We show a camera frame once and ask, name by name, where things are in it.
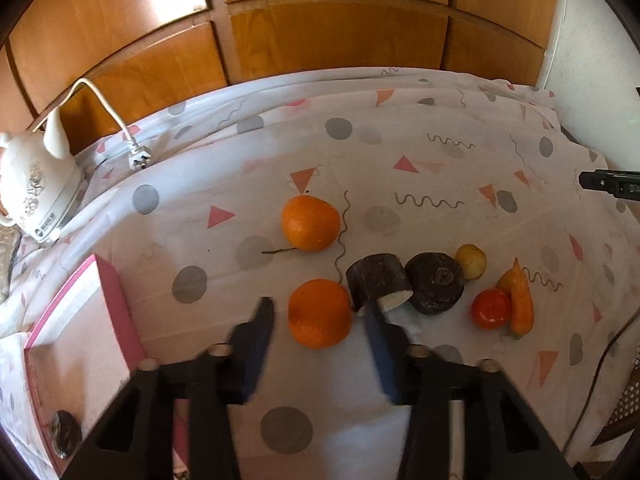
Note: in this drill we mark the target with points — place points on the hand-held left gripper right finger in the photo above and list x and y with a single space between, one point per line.
382 357

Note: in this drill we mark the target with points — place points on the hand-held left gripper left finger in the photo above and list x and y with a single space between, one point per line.
257 352

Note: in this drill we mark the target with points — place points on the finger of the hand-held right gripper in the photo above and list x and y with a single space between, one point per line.
607 181

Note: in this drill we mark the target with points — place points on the orange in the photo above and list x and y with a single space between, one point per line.
310 222
320 315

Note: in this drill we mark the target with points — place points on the cut black radish piece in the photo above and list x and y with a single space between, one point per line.
372 275

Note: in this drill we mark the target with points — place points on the round black radish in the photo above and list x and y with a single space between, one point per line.
435 285

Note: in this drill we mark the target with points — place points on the red tomato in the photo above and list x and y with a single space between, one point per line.
491 309

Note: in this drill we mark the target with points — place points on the small yellow potato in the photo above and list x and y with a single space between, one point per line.
471 261
504 281

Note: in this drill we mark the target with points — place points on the carrot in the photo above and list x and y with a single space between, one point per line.
521 305

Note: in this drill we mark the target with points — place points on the pink cardboard box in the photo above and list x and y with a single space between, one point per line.
75 340

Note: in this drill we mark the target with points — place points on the dark purple fruit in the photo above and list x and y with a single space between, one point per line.
65 432

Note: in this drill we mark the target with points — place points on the white patterned tablecloth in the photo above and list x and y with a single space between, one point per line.
200 210

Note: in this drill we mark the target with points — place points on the wicker chair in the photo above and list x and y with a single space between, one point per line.
627 395

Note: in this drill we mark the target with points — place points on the white ceramic electric kettle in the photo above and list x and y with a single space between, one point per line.
35 185

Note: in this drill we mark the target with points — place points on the wooden wardrobe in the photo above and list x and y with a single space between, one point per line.
325 10

